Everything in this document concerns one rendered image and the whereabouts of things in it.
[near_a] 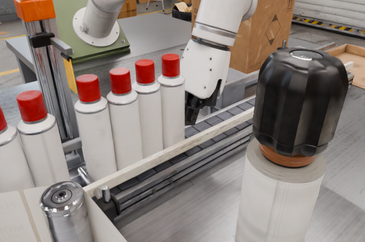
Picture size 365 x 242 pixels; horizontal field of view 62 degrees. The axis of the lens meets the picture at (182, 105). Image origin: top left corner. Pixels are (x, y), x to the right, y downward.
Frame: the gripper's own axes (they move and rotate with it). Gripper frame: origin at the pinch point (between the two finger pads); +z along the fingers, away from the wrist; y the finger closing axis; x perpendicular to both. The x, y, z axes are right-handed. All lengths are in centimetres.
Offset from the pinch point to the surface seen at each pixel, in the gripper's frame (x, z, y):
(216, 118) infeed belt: 12.4, 2.2, -2.6
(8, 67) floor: 41, 85, -321
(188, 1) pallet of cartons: 260, -39, -312
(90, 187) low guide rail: -21.6, 10.9, 3.8
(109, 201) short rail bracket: -21.2, 9.9, 9.0
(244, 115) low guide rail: 13.2, -1.5, 4.1
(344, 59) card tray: 86, -20, -8
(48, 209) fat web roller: -35.0, -0.5, 19.9
